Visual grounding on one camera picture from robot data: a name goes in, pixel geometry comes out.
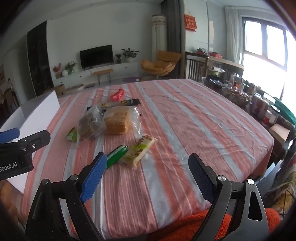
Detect orange lounge chair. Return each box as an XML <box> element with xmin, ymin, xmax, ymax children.
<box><xmin>140</xmin><ymin>50</ymin><xmax>182</xmax><ymax>77</ymax></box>

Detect wooden railing chair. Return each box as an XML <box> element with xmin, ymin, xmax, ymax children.
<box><xmin>184</xmin><ymin>52</ymin><xmax>209</xmax><ymax>82</ymax></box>

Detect wooden side table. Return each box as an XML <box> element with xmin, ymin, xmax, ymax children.
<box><xmin>208</xmin><ymin>56</ymin><xmax>244</xmax><ymax>79</ymax></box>

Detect yellow green snack packet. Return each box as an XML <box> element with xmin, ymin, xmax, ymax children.
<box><xmin>118</xmin><ymin>134</ymin><xmax>158</xmax><ymax>169</ymax></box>

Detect white standing air conditioner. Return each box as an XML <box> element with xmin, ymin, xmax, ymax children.
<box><xmin>152</xmin><ymin>15</ymin><xmax>168</xmax><ymax>62</ymax></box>

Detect wooden bench stool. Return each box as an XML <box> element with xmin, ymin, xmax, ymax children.
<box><xmin>92</xmin><ymin>68</ymin><xmax>113</xmax><ymax>86</ymax></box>

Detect green sausage stick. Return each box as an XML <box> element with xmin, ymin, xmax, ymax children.
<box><xmin>106</xmin><ymin>145</ymin><xmax>128</xmax><ymax>169</ymax></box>

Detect green plant white vase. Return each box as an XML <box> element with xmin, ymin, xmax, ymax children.
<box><xmin>62</xmin><ymin>61</ymin><xmax>77</xmax><ymax>77</ymax></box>

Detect brown cardboard box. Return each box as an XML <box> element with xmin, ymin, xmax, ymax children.
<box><xmin>43</xmin><ymin>84</ymin><xmax>66</xmax><ymax>96</ymax></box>

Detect black television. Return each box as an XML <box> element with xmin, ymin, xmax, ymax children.
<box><xmin>79</xmin><ymin>45</ymin><xmax>114</xmax><ymax>69</ymax></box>

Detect purple round mat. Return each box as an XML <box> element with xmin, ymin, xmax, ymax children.
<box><xmin>122</xmin><ymin>76</ymin><xmax>140</xmax><ymax>83</ymax></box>

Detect small dark potted plant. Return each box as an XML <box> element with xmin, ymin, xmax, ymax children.
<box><xmin>115</xmin><ymin>54</ymin><xmax>122</xmax><ymax>64</ymax></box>

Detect striped pink grey tablecloth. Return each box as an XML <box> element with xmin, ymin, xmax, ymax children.
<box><xmin>17</xmin><ymin>79</ymin><xmax>273</xmax><ymax>239</ymax></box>

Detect white tv cabinet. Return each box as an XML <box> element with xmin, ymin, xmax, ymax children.
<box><xmin>53</xmin><ymin>62</ymin><xmax>140</xmax><ymax>88</ymax></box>

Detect red wall hanging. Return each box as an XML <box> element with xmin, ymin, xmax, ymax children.
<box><xmin>184</xmin><ymin>12</ymin><xmax>197</xmax><ymax>32</ymax></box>

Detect green potted plant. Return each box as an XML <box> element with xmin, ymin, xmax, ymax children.
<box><xmin>121</xmin><ymin>48</ymin><xmax>140</xmax><ymax>62</ymax></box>

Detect bagged brown biscuits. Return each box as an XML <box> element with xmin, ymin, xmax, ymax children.
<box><xmin>76</xmin><ymin>105</ymin><xmax>106</xmax><ymax>141</ymax></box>

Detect red flower vase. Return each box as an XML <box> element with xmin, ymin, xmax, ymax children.
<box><xmin>53</xmin><ymin>63</ymin><xmax>61</xmax><ymax>79</ymax></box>

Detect green cracker packet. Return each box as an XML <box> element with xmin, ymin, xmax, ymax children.
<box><xmin>65</xmin><ymin>127</ymin><xmax>80</xmax><ymax>142</ymax></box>

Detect white window curtain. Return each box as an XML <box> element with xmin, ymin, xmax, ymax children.
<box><xmin>225</xmin><ymin>6</ymin><xmax>243</xmax><ymax>64</ymax></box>

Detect red snack packet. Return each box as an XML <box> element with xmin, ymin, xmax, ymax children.
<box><xmin>110</xmin><ymin>88</ymin><xmax>125</xmax><ymax>102</ymax></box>

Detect orange fluffy cushion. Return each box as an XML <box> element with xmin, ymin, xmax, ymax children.
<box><xmin>159</xmin><ymin>207</ymin><xmax>282</xmax><ymax>241</ymax></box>

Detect black glass cabinet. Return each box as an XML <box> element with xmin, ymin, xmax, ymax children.
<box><xmin>27</xmin><ymin>21</ymin><xmax>54</xmax><ymax>96</ymax></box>

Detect bagged bread loaf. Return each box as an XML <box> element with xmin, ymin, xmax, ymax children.
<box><xmin>103</xmin><ymin>106</ymin><xmax>142</xmax><ymax>135</ymax></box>

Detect black long snack packet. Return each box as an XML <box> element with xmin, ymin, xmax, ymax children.
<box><xmin>95</xmin><ymin>98</ymin><xmax>141</xmax><ymax>109</ymax></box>

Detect white cardboard box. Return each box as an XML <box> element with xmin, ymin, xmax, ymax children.
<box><xmin>1</xmin><ymin>91</ymin><xmax>60</xmax><ymax>194</ymax></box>

